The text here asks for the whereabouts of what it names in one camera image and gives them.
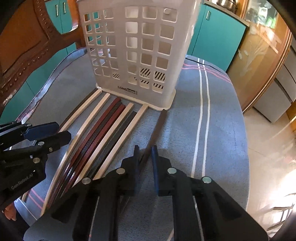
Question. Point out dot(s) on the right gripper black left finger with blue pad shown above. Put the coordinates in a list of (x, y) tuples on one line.
[(91, 211)]

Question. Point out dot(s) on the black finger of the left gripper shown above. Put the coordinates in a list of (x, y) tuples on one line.
[(44, 146)]

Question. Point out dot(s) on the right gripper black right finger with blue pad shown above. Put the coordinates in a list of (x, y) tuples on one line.
[(201, 211)]

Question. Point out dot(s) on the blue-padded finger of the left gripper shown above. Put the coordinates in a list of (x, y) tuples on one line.
[(16, 132)]

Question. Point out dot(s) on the dark brown chopstick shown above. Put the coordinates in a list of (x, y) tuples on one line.
[(153, 136)]

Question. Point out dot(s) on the dark red chopstick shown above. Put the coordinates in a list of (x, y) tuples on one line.
[(92, 136)]

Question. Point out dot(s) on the beige chopstick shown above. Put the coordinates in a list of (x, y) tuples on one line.
[(120, 142), (100, 141), (72, 145)]

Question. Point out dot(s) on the teal kitchen cabinet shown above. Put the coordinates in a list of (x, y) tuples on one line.
[(219, 39)]

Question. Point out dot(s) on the brown chopstick far left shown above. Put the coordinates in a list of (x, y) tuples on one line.
[(79, 109)]

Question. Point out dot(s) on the dark grey chopstick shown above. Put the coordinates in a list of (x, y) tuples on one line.
[(102, 151)]

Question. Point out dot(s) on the brown wooden chair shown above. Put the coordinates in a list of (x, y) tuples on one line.
[(29, 39)]

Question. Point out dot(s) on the grey drawer unit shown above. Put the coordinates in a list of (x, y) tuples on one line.
[(281, 93)]

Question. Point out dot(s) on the white plastic utensil basket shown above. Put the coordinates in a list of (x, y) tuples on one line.
[(137, 48)]

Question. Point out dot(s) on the wooden glass-door cabinet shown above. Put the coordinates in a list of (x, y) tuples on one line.
[(261, 53)]

